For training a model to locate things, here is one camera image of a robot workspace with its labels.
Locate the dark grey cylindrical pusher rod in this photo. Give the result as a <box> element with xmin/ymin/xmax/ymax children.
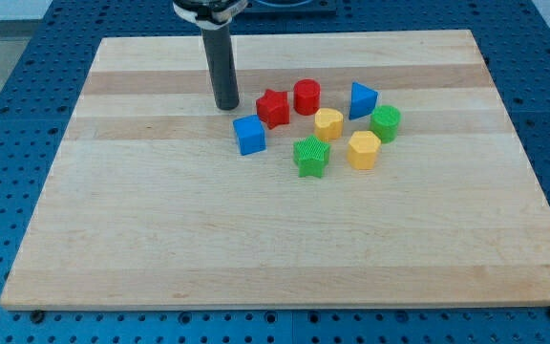
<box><xmin>201</xmin><ymin>25</ymin><xmax>240</xmax><ymax>111</ymax></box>

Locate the silver white tool mount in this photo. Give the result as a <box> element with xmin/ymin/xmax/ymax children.
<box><xmin>172</xmin><ymin>0</ymin><xmax>248</xmax><ymax>30</ymax></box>

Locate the red star block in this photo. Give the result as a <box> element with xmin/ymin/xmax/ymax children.
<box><xmin>256</xmin><ymin>89</ymin><xmax>290</xmax><ymax>130</ymax></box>

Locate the blue cube block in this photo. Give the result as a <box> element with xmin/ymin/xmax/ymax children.
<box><xmin>232</xmin><ymin>115</ymin><xmax>266</xmax><ymax>156</ymax></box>

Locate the green star block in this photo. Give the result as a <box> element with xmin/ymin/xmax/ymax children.
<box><xmin>293</xmin><ymin>135</ymin><xmax>330</xmax><ymax>178</ymax></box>

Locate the light wooden board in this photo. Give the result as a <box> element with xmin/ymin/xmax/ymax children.
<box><xmin>0</xmin><ymin>30</ymin><xmax>550</xmax><ymax>311</ymax></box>

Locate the red cylinder block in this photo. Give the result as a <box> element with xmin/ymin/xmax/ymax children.
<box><xmin>293</xmin><ymin>78</ymin><xmax>321</xmax><ymax>116</ymax></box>

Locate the yellow heart block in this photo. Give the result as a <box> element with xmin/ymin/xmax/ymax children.
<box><xmin>314</xmin><ymin>108</ymin><xmax>344</xmax><ymax>142</ymax></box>

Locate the blue triangle block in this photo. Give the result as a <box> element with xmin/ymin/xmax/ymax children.
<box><xmin>349</xmin><ymin>81</ymin><xmax>379</xmax><ymax>120</ymax></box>

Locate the yellow hexagon block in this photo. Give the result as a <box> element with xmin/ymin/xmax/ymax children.
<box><xmin>347</xmin><ymin>131</ymin><xmax>381</xmax><ymax>170</ymax></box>

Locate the green cylinder block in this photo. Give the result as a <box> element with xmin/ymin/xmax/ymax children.
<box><xmin>370</xmin><ymin>105</ymin><xmax>401</xmax><ymax>143</ymax></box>

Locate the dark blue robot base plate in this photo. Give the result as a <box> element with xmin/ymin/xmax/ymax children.
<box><xmin>243</xmin><ymin>0</ymin><xmax>337</xmax><ymax>15</ymax></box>

